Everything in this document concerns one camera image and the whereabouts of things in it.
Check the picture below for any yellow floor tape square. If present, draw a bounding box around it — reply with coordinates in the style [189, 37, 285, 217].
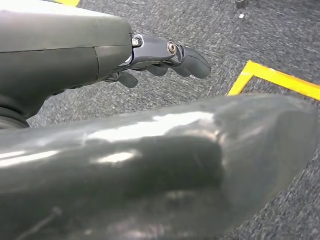
[54, 0, 320, 102]

